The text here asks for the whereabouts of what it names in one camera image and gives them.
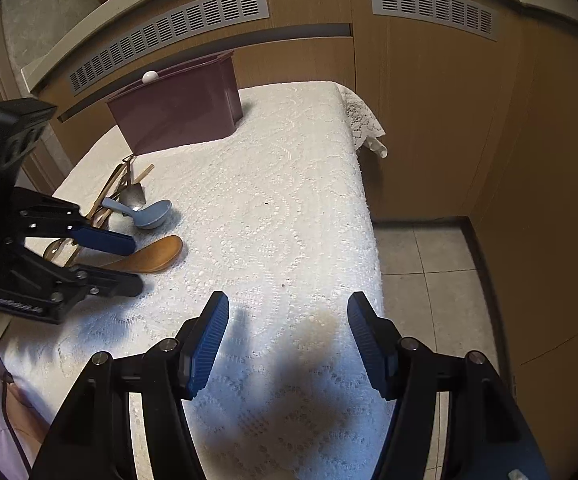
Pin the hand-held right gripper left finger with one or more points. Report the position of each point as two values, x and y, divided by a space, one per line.
209 345

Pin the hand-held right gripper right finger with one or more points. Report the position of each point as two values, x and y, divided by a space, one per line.
369 345

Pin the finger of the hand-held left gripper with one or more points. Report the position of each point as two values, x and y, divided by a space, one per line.
109 242
119 285

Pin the brown wooden spoon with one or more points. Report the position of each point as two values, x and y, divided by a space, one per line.
159 255

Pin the metal spade-shaped spoon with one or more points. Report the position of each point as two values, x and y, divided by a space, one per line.
134 193

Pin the purple plastic utensil container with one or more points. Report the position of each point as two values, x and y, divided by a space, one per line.
179 110

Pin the white lace tablecloth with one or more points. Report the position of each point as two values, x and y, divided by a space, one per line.
279 210

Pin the beige stone countertop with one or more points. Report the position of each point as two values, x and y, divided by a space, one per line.
44 20

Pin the white ball-top utensil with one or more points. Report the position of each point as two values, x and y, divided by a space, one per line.
149 76

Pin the long grey vent grille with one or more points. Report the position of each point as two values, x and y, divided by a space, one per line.
169 30

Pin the wooden cabinet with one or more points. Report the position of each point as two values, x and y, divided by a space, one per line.
419 110

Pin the short grey vent grille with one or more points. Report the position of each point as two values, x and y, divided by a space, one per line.
434 7

